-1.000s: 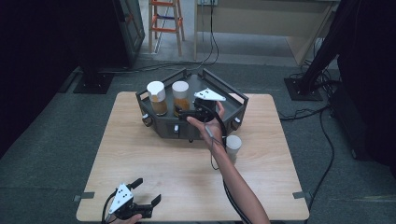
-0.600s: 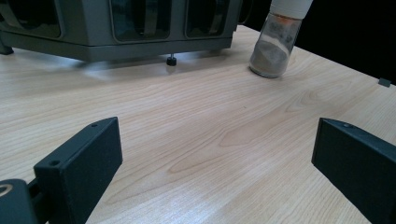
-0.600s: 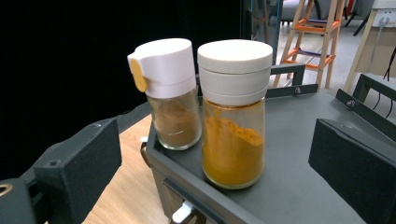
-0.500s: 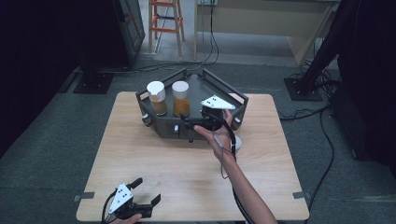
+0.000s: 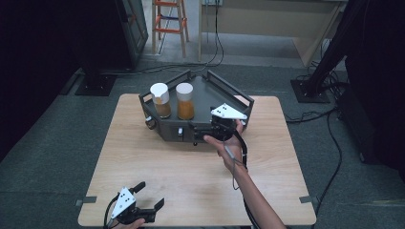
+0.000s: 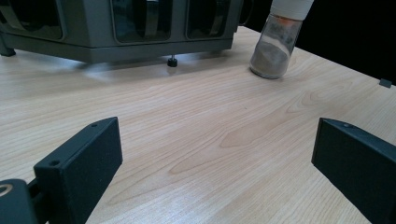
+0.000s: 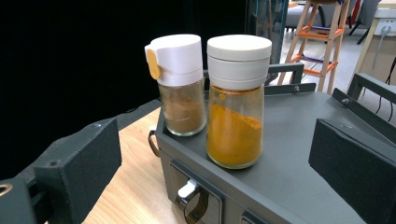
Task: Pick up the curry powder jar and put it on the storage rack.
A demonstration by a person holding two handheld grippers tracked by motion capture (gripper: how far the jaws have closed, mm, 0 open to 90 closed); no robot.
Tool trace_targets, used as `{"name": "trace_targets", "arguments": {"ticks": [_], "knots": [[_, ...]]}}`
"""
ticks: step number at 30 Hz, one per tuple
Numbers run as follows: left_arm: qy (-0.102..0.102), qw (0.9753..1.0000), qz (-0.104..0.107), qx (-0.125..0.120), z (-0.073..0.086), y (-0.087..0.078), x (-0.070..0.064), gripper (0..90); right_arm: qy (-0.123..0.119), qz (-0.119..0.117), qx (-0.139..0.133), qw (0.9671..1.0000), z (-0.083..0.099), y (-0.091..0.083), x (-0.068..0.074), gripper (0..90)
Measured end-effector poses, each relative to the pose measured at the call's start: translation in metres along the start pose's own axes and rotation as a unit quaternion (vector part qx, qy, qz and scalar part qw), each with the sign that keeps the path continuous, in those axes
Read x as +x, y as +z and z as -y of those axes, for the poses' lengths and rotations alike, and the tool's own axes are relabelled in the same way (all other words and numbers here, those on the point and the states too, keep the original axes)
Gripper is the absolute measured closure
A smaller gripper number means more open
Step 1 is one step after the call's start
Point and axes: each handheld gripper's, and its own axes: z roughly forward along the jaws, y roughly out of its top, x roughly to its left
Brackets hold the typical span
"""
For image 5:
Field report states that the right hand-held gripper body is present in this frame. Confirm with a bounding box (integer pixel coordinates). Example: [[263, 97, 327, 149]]
[[192, 102, 248, 143]]

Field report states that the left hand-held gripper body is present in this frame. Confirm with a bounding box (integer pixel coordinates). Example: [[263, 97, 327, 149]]
[[110, 186, 158, 225]]

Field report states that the dark grey metal rack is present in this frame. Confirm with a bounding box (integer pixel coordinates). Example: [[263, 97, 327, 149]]
[[138, 70, 256, 147]]

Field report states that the yellow spice jar white lid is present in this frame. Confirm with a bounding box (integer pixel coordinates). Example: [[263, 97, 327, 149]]
[[175, 82, 196, 121]]

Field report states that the brown spice jar yellow button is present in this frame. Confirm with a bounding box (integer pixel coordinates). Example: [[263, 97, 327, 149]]
[[149, 82, 173, 119]]

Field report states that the person's left hand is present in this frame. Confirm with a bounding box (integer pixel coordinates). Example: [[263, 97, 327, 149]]
[[111, 218, 146, 229]]

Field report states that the person's right hand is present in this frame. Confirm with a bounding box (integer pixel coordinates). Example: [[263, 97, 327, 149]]
[[202, 119, 248, 175]]

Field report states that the grey tape strip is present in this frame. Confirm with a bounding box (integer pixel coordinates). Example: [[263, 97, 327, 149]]
[[74, 196, 97, 206], [298, 195, 320, 205]]

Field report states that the black square stand base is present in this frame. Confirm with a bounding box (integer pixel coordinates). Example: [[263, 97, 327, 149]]
[[75, 73, 117, 97], [289, 78, 331, 104]]

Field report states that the light wooden desk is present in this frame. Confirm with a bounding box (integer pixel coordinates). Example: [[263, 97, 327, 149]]
[[197, 0, 349, 68]]

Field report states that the wooden step ladder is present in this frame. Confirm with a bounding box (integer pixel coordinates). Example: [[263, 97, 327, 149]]
[[151, 0, 191, 59]]

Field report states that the dark framed panel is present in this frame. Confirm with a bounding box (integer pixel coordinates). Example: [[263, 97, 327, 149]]
[[114, 0, 150, 70]]

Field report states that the black slanted stand pole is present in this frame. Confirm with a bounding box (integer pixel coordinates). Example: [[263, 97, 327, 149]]
[[307, 0, 369, 94]]

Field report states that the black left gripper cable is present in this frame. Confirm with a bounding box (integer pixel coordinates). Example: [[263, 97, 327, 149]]
[[102, 193, 121, 229]]

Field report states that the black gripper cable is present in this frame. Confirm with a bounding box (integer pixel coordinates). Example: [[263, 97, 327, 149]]
[[102, 193, 121, 229], [221, 121, 256, 229]]

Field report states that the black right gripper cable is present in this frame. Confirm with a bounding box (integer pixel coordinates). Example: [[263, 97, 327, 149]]
[[221, 121, 256, 229]]

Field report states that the thin grey cable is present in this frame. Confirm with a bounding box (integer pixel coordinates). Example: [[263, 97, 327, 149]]
[[224, 144, 241, 191]]

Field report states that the long black floor cable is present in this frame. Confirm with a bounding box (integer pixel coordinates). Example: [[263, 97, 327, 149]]
[[284, 107, 344, 223]]

